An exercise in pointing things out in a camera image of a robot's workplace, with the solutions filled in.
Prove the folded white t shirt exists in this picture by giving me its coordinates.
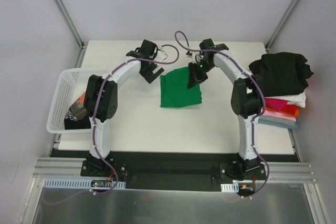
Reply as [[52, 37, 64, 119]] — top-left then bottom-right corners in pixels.
[[282, 92, 307, 108]]

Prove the folded grey t shirt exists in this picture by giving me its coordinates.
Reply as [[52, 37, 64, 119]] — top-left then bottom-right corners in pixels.
[[258, 116, 297, 129]]

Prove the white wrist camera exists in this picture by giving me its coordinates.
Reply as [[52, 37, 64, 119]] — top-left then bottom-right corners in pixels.
[[186, 51, 203, 64], [155, 47, 168, 62]]

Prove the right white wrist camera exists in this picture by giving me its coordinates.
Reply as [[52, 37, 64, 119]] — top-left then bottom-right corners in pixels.
[[186, 51, 203, 64]]

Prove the folded orange t shirt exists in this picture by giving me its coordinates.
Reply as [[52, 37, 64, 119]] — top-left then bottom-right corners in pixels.
[[266, 105, 300, 118]]

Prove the aluminium front rail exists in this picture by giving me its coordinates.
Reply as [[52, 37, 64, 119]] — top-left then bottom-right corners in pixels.
[[32, 157, 317, 184]]

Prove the folded light blue t shirt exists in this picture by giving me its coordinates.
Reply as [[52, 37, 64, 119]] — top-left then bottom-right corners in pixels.
[[258, 120, 298, 129]]

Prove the aluminium frame post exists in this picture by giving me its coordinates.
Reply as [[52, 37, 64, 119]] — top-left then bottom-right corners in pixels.
[[39, 0, 87, 49], [264, 0, 301, 52]]

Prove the white plastic laundry basket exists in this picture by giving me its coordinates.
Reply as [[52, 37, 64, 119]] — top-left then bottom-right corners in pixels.
[[46, 68, 108, 134]]

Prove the left aluminium frame post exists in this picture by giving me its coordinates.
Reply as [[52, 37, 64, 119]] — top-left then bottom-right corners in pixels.
[[39, 0, 87, 49]]

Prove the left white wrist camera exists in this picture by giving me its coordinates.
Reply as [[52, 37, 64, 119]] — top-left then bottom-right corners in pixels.
[[155, 47, 168, 62]]

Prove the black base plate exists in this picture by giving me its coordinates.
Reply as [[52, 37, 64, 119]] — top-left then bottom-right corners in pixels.
[[78, 151, 274, 190]]

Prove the green t shirt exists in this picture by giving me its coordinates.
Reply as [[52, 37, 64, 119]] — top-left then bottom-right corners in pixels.
[[160, 67, 202, 108]]

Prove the folded pink t shirt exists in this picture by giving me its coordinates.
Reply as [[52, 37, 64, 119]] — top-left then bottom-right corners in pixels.
[[263, 110, 297, 122]]

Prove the folded black t shirt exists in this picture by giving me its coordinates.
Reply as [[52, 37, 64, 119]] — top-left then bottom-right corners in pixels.
[[249, 52, 314, 97]]

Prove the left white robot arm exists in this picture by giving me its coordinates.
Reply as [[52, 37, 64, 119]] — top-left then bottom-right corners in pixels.
[[83, 40, 164, 176]]

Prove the folded red t shirt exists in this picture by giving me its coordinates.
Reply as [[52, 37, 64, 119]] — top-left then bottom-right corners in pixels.
[[279, 104, 300, 117]]

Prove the folded magenta t shirt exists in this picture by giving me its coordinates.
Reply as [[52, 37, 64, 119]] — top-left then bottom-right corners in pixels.
[[265, 98, 288, 111]]

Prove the right aluminium frame post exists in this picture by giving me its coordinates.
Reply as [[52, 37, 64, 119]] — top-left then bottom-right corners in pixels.
[[264, 0, 301, 52]]

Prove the black t shirt in basket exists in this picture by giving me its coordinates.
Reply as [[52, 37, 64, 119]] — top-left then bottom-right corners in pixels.
[[64, 93, 91, 130]]

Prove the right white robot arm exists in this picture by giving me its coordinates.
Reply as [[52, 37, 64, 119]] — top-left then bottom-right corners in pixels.
[[186, 39, 265, 181]]

